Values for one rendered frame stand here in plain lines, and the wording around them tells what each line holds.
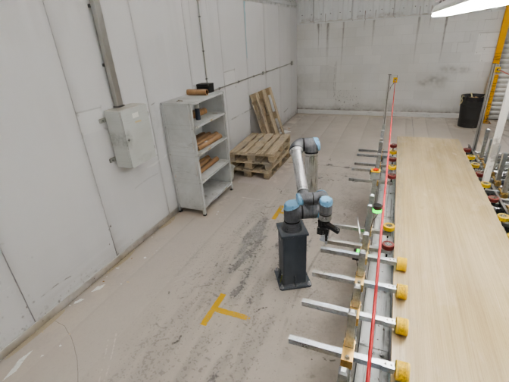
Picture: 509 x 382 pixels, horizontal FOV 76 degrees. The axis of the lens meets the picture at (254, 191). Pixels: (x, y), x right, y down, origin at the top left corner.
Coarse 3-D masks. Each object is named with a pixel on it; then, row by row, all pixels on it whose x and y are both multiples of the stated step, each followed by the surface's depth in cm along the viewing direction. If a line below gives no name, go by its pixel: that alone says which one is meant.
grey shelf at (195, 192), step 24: (192, 96) 436; (216, 96) 472; (168, 120) 412; (192, 120) 400; (216, 120) 488; (168, 144) 429; (192, 144) 414; (216, 144) 463; (192, 168) 431; (216, 168) 478; (192, 192) 448; (216, 192) 495
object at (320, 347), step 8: (296, 336) 155; (296, 344) 154; (304, 344) 151; (312, 344) 151; (320, 344) 150; (328, 352) 148; (336, 352) 146; (360, 360) 143; (376, 360) 142; (384, 360) 141; (376, 368) 141; (384, 368) 139; (392, 368) 138
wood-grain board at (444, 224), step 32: (416, 160) 362; (448, 160) 356; (416, 192) 293; (448, 192) 290; (480, 192) 287; (416, 224) 246; (448, 224) 244; (480, 224) 241; (416, 256) 212; (448, 256) 211; (480, 256) 209; (416, 288) 187; (448, 288) 185; (480, 288) 184; (416, 320) 167; (448, 320) 166; (480, 320) 165; (416, 352) 150; (448, 352) 149; (480, 352) 149
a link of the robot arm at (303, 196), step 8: (296, 144) 270; (296, 152) 266; (296, 160) 261; (296, 168) 256; (296, 176) 253; (304, 176) 251; (296, 184) 250; (304, 184) 245; (304, 192) 240; (296, 200) 245; (304, 200) 238; (312, 200) 238
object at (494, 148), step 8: (504, 96) 278; (504, 104) 278; (504, 112) 281; (504, 120) 283; (496, 128) 290; (496, 136) 290; (496, 144) 293; (496, 152) 296; (488, 160) 302; (488, 168) 303; (488, 176) 306
